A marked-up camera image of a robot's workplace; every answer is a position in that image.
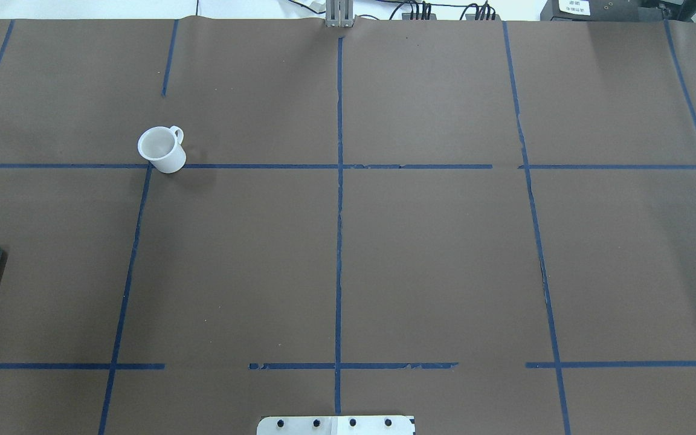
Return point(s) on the grey aluminium frame post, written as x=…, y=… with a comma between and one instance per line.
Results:
x=339, y=13

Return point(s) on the brown paper table cover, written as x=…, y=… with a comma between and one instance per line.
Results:
x=488, y=226

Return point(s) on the white plastic cup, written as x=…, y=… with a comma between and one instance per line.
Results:
x=162, y=147

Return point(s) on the black power strip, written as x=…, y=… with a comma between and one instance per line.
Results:
x=427, y=11

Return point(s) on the black device with label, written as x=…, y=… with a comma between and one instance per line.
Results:
x=600, y=11

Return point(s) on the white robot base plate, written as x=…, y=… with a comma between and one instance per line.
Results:
x=361, y=424

